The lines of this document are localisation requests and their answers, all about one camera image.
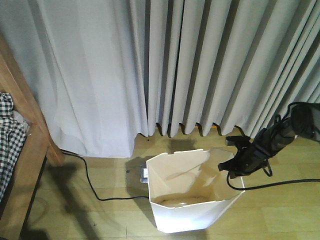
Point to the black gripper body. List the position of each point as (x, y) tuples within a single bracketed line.
[(247, 161)]

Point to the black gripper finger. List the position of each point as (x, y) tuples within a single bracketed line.
[(229, 165)]

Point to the white plastic trash bin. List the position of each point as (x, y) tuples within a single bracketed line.
[(187, 191)]

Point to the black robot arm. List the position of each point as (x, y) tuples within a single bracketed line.
[(302, 119)]

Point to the white floor power socket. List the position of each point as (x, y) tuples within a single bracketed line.
[(144, 173)]

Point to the grey pleated curtain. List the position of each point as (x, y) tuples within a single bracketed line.
[(104, 71)]

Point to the checkered duvet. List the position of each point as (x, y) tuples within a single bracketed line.
[(12, 138)]

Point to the wooden bed frame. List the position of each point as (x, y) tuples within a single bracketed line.
[(37, 147)]

